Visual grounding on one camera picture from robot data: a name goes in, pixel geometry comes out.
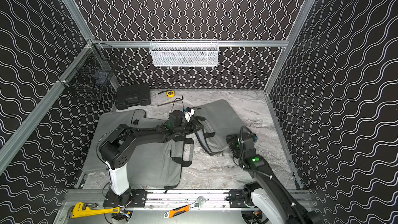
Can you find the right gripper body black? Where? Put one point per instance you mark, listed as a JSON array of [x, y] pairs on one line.
[[233, 143]]

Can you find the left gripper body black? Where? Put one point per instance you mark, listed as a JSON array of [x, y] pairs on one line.
[[195, 123]]

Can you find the grey zippered laptop bag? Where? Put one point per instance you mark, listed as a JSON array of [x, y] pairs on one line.
[[219, 120]]

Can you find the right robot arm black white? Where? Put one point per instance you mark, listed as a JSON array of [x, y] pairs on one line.
[[267, 193]]

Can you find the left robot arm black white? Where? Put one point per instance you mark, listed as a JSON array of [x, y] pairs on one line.
[[116, 150]]

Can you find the black hex key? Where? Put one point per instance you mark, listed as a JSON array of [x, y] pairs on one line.
[[178, 99]]

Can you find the yellow tape measure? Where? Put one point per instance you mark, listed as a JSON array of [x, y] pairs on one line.
[[169, 93]]

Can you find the black plastic tool case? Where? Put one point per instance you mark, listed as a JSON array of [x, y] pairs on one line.
[[132, 95]]

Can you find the orange adjustable wrench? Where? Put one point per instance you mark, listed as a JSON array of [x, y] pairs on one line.
[[183, 209]]

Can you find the yellow pipe wrench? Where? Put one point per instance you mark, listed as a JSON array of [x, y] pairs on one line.
[[81, 210]]

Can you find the white wire mesh basket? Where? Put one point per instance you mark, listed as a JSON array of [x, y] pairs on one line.
[[184, 52]]

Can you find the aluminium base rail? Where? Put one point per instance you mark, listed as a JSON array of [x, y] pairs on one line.
[[222, 199]]

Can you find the black wire basket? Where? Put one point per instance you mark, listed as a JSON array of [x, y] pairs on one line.
[[92, 76]]

